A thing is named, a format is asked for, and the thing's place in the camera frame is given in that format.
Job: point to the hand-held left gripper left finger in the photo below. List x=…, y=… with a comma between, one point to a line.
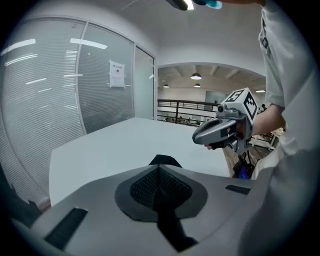
x=100, y=200

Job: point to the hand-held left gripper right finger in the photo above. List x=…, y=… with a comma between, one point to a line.
x=220, y=200

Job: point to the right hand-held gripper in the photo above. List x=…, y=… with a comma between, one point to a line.
x=250, y=105

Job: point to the person's right forearm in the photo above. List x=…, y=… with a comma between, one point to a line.
x=270, y=120

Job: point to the person's right hand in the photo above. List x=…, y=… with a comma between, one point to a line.
x=241, y=130

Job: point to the black metal railing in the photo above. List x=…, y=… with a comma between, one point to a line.
x=185, y=105

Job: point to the black office chair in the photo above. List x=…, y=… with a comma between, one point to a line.
x=25, y=210

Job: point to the person's grey t-shirt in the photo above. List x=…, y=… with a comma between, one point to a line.
x=287, y=100

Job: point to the white paper notice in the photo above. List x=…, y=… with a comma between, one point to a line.
x=117, y=75

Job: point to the linear ceiling lamp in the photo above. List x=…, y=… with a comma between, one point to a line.
x=178, y=3

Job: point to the white frame bench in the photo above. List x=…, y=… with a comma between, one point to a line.
x=265, y=140

